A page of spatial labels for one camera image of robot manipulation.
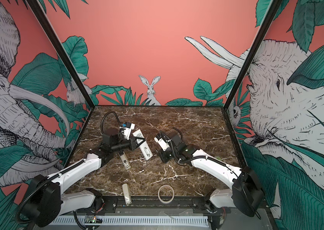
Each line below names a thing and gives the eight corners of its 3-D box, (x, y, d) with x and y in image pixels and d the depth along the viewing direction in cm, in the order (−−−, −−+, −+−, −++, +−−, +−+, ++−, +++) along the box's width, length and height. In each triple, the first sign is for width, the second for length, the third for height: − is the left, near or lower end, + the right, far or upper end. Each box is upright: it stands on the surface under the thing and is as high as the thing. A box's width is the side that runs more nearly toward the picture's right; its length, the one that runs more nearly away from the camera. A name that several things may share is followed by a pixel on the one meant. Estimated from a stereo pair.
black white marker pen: (126, 170, 88) (125, 167, 84) (119, 155, 95) (117, 151, 91) (131, 167, 89) (130, 164, 85) (124, 152, 96) (122, 149, 92)
